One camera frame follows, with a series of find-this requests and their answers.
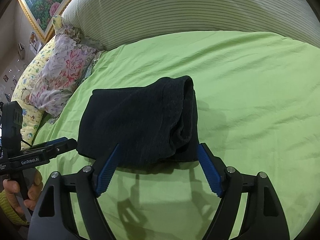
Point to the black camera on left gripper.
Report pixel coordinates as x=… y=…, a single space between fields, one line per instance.
x=11 y=128

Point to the striped white headboard cushion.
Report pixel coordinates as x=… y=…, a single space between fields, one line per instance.
x=118 y=22

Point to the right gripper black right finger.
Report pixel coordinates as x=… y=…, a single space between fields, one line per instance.
x=213 y=168

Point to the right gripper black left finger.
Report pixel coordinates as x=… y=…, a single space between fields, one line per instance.
x=104 y=168

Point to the floral pink pillow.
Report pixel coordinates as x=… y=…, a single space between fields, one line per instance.
x=65 y=69

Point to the yellow patterned pillow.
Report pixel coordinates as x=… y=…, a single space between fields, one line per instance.
x=32 y=116

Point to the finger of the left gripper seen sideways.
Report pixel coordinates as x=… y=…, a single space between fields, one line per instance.
x=55 y=147

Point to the black fleece pants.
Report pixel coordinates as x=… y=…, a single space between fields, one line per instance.
x=152 y=124

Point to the green bed sheet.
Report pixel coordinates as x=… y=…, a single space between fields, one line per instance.
x=258 y=110

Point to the yellow sweater sleeve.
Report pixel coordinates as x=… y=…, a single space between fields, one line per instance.
x=10 y=213

